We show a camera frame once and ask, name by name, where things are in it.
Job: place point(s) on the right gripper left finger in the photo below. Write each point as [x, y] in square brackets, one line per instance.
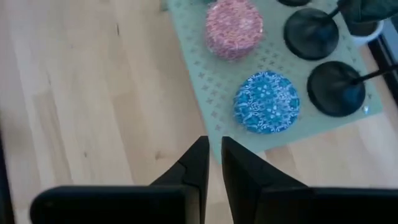
[192, 174]

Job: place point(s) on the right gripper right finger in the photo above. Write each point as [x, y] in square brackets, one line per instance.
[248, 177]

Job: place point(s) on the dark blue patterned round tin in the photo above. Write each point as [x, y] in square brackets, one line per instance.
[266, 102]

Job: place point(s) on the black metal candlestick holder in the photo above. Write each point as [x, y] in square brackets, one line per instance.
[311, 34]
[335, 90]
[293, 2]

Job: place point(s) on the pink patterned round tin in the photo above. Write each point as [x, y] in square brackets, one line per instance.
[233, 28]

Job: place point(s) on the green perforated metal shelf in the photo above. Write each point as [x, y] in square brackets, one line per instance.
[217, 81]

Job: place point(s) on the green plant in white pot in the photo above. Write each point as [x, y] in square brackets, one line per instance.
[367, 18]

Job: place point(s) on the black aluminium table frame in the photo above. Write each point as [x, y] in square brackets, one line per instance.
[385, 68]

